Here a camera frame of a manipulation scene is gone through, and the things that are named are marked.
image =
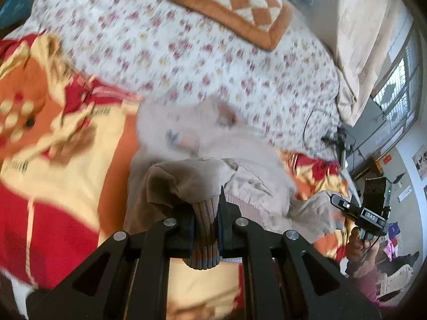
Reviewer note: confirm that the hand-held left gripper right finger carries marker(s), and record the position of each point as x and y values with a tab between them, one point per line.
221	230

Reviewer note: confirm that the beige jacket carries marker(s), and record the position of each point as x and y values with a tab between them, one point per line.
206	160

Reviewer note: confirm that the person's right hand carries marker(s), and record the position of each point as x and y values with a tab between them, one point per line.
356	245

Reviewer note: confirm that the white floral quilt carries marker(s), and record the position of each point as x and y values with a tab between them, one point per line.
186	60

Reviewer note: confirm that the beige curtain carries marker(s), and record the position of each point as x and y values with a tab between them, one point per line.
363	40

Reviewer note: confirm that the blue plastic bag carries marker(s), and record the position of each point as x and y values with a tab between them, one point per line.
11	6

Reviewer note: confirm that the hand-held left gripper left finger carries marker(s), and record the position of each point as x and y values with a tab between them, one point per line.
181	231

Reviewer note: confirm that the barred window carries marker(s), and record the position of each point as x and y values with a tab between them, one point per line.
397	86

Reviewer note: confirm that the orange red yellow printed blanket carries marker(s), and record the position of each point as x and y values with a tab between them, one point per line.
66	160

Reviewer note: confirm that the person's pink trousers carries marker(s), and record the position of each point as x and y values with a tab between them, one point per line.
373	290

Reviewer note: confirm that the wall poster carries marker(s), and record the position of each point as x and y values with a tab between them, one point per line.
421	163

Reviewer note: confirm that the orange checkered plush cushion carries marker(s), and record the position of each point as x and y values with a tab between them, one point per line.
233	5

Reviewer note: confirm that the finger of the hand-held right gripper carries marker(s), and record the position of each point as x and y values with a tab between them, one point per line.
343	205

